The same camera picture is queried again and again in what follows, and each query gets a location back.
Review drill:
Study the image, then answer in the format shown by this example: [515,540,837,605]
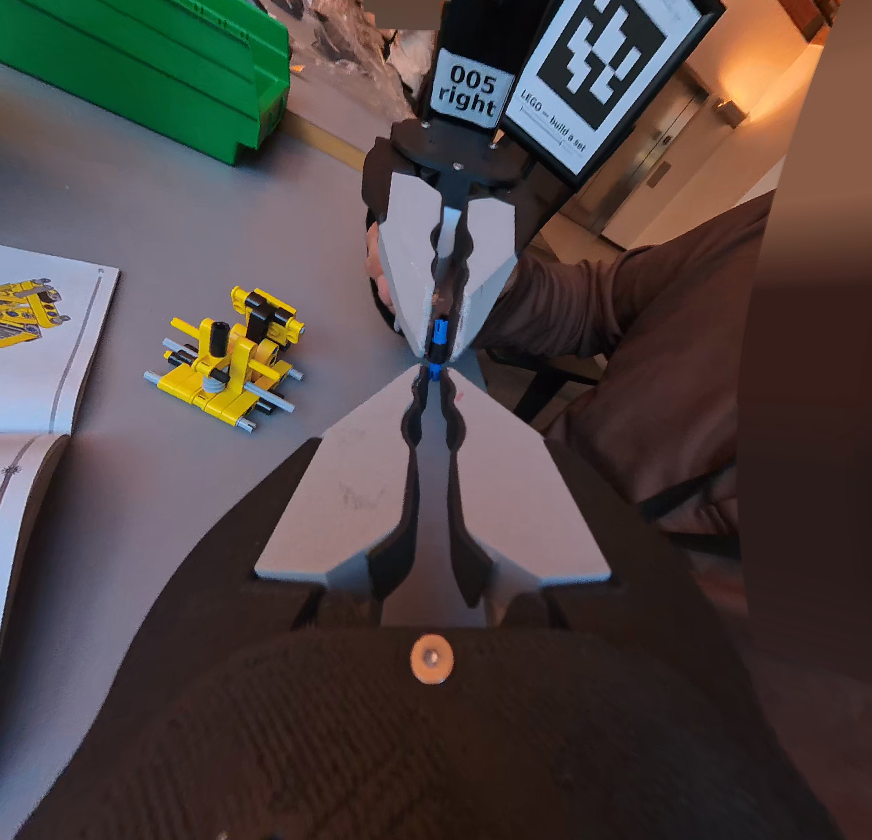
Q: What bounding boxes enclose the chair with black frame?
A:
[485,346,609,424]

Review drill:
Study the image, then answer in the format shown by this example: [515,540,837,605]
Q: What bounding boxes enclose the blue lego pin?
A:
[425,317,451,385]

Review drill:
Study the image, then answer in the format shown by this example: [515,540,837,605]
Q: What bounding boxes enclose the lego instruction booklet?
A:
[0,244,122,650]

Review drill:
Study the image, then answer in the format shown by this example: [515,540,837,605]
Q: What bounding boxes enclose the person's right hand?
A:
[364,222,399,331]

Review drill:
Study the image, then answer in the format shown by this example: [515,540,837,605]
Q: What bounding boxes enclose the yellow lego model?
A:
[142,285,307,436]

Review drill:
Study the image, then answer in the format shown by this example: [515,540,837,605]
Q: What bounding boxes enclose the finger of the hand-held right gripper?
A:
[377,171,466,359]
[439,196,520,366]

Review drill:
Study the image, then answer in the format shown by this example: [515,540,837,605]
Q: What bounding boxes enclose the black strap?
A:
[639,464,742,560]

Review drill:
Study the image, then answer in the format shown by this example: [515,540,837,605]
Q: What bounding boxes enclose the clear plastic parts bags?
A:
[198,0,437,120]

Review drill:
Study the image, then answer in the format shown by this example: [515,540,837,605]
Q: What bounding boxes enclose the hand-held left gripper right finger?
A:
[438,367,612,624]

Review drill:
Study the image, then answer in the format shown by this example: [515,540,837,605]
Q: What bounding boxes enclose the green plastic bin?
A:
[0,0,292,167]

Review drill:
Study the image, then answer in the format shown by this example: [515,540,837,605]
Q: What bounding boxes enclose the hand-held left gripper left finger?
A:
[255,366,429,609]

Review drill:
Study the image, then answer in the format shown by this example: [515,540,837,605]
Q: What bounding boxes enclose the person's right forearm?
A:
[470,189,778,378]

